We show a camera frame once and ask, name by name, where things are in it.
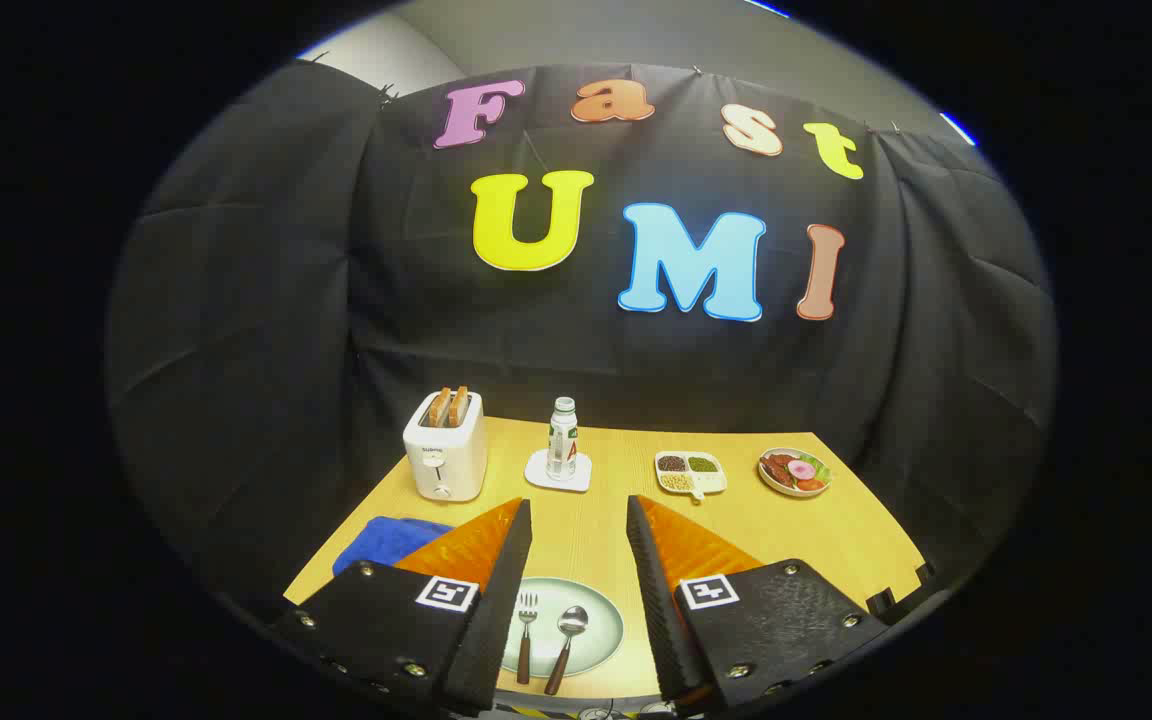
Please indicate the black backdrop cloth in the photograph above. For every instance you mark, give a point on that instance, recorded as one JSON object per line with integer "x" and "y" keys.
{"x": 286, "y": 300}

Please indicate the blue cloth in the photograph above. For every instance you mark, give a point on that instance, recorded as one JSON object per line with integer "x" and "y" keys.
{"x": 381, "y": 540}

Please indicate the white square coaster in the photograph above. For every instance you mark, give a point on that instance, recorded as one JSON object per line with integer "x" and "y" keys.
{"x": 539, "y": 474}

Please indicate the white divided bean dish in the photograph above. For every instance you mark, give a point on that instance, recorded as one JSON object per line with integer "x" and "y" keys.
{"x": 690, "y": 474}

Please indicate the black table bracket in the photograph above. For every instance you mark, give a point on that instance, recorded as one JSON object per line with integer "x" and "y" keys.
{"x": 880, "y": 602}
{"x": 926, "y": 573}

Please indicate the white toaster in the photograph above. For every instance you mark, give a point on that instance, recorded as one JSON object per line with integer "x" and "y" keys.
{"x": 446, "y": 460}

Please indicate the white drink bottle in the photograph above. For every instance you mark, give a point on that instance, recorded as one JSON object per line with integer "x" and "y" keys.
{"x": 562, "y": 440}

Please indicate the white plate of food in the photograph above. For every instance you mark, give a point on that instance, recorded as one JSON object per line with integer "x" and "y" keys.
{"x": 794, "y": 472}

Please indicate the toast slice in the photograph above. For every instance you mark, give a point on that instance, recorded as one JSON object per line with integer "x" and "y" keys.
{"x": 458, "y": 405}
{"x": 438, "y": 408}

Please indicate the pale green plate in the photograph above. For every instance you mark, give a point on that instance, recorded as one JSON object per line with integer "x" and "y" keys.
{"x": 601, "y": 625}

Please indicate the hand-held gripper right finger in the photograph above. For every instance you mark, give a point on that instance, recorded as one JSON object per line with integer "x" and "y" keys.
{"x": 648, "y": 600}

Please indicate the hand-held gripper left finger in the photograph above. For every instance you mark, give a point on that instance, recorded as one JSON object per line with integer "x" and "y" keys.
{"x": 506, "y": 600}

